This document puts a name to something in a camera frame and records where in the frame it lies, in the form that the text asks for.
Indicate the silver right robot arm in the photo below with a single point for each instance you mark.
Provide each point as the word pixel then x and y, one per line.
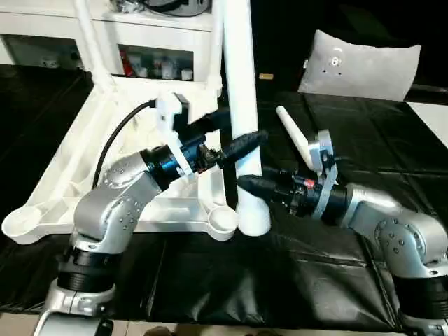
pixel 392 227

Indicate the white plastic table top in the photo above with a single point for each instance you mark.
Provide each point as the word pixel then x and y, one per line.
pixel 87 140

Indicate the black sofa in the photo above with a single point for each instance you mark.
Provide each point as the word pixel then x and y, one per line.
pixel 280 35

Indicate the white cup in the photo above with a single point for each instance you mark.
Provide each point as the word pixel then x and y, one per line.
pixel 186 74
pixel 168 71
pixel 141 73

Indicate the grey cushion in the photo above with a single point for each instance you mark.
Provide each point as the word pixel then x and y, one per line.
pixel 360 66

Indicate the white plastic table leg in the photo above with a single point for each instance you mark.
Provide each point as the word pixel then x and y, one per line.
pixel 297 136
pixel 214 42
pixel 92 42
pixel 241 70

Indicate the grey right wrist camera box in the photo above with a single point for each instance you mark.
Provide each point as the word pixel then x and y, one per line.
pixel 322 150

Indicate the grey bag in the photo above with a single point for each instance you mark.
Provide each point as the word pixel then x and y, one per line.
pixel 182 7

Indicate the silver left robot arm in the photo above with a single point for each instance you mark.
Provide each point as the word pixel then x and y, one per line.
pixel 115 199

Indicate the small yellow label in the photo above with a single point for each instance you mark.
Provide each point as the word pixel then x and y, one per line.
pixel 266 76

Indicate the black table mat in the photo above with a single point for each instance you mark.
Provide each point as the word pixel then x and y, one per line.
pixel 280 273

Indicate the white cabinet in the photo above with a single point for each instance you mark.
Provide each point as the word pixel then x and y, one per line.
pixel 35 21

